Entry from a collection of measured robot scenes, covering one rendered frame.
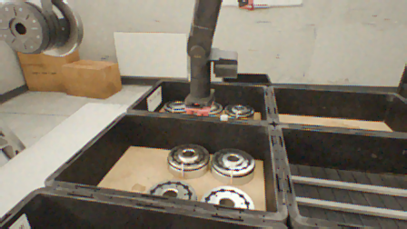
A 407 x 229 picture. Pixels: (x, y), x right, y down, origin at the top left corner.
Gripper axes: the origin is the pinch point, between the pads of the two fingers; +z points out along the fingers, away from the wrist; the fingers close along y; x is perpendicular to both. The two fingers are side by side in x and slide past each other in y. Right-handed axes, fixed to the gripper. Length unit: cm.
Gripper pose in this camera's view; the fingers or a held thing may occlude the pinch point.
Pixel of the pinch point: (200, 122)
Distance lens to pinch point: 74.4
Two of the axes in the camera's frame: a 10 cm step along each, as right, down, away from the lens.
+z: 0.0, 9.0, 4.3
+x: -9.7, -1.1, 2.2
